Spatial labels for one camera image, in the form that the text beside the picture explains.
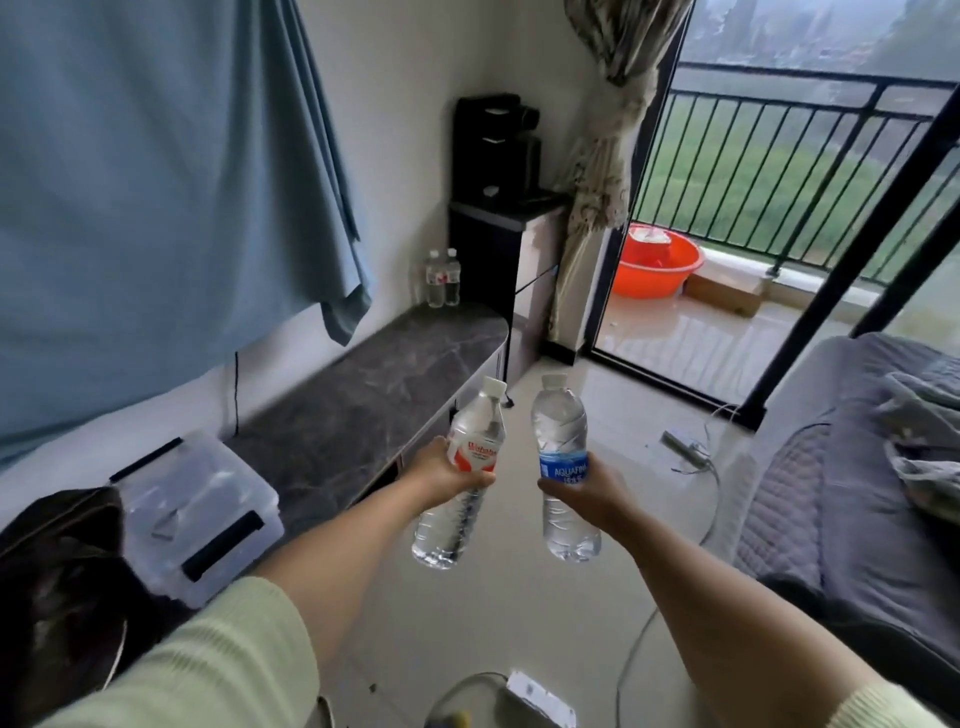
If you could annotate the orange plastic basin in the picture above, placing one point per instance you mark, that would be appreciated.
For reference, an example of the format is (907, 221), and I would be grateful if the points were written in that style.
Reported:
(660, 274)

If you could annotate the black coffee machine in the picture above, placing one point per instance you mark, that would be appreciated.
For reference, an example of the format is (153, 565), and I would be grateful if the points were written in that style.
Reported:
(491, 150)

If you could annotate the white power strip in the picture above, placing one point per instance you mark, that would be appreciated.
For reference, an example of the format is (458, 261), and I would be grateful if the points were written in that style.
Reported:
(684, 448)

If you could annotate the light green sweater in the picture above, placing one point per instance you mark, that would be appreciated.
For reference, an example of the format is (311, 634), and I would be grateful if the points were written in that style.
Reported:
(210, 660)

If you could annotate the blue curtain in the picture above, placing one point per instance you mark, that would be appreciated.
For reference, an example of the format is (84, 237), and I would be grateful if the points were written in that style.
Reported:
(165, 195)

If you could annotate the person's left forearm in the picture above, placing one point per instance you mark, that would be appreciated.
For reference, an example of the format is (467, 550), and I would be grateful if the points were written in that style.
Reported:
(337, 551)

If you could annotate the floral curtain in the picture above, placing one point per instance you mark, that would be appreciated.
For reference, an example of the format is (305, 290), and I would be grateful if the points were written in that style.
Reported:
(600, 180)

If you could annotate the dark marble top sideboard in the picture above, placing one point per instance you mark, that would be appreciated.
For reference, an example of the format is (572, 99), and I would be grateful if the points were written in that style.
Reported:
(375, 397)

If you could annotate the person's right hand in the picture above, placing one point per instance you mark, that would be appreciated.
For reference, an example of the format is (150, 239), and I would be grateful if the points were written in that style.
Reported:
(604, 499)

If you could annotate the blue label water bottle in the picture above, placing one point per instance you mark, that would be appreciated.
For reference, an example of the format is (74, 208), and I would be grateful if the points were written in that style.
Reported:
(559, 424)

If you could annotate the small clear water bottle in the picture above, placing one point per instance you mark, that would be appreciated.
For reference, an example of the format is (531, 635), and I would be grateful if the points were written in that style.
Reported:
(453, 279)
(435, 283)

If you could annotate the black metal bed frame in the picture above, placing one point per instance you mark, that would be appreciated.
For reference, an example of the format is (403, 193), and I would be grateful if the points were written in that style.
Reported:
(862, 232)

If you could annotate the grey quilted bed cover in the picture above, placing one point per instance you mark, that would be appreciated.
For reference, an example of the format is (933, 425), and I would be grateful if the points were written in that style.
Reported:
(840, 510)

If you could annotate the person's right thumb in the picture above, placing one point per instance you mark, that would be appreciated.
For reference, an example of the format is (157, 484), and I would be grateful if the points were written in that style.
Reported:
(561, 487)

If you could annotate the crumpled grey blanket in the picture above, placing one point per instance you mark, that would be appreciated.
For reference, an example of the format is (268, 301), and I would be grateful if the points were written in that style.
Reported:
(922, 442)

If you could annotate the black cabinet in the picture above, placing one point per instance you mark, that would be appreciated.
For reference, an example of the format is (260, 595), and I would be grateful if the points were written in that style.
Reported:
(487, 255)

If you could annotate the dark brown bag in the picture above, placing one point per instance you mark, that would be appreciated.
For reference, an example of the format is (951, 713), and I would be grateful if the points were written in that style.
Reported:
(60, 600)

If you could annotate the person's left hand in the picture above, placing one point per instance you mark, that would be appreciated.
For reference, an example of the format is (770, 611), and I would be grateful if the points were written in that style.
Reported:
(433, 472)

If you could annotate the black sliding door frame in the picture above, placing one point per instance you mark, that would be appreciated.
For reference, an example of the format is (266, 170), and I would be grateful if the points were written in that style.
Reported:
(645, 142)

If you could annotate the clear plastic storage box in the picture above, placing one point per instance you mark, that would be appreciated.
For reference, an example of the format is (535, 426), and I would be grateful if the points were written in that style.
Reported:
(195, 517)

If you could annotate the person's right forearm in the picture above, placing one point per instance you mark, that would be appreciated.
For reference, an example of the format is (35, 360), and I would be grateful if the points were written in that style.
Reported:
(720, 615)

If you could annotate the person's left thumb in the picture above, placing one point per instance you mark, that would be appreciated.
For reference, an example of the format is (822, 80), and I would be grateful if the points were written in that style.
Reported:
(474, 480)

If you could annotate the red label water bottle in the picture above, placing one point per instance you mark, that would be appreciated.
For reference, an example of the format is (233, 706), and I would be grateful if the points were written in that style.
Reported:
(480, 424)

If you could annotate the cardboard box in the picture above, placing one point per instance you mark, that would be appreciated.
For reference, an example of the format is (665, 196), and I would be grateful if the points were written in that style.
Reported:
(724, 292)

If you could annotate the black balcony railing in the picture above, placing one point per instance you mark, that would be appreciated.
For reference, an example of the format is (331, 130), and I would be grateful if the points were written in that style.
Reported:
(862, 112)

